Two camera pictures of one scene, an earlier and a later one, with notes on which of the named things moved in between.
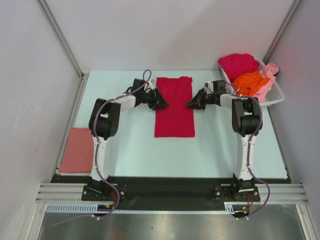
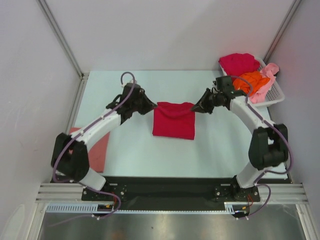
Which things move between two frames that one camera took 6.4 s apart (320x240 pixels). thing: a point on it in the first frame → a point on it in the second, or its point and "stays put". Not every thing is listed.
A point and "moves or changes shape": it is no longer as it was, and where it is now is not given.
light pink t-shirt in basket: (269, 71) stays put
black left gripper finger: (162, 103) → (145, 104)
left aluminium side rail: (71, 121) stays put
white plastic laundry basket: (275, 94) stays put
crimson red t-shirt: (177, 120) moves or changes shape
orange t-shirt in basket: (247, 84) stays put
